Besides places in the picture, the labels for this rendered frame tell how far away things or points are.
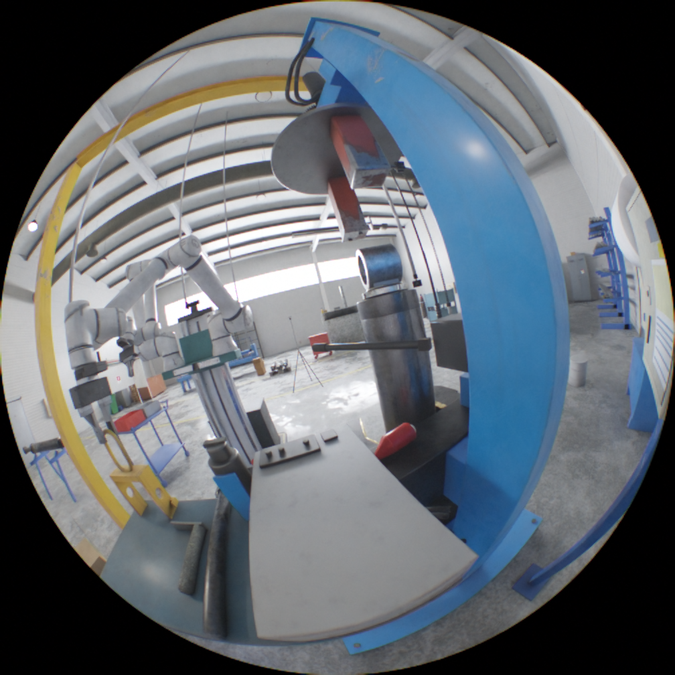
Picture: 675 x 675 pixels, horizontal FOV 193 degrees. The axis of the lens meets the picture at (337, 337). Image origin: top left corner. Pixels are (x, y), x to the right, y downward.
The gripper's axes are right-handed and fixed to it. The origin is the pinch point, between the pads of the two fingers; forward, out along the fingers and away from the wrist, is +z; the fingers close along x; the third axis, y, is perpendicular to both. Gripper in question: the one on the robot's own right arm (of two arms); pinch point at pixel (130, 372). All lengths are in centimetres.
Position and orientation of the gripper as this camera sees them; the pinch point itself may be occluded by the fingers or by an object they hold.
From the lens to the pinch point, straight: 123.7
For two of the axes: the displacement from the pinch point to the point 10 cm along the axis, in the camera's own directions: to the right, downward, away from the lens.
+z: 4.8, 8.5, -2.3
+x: -8.5, 3.8, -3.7
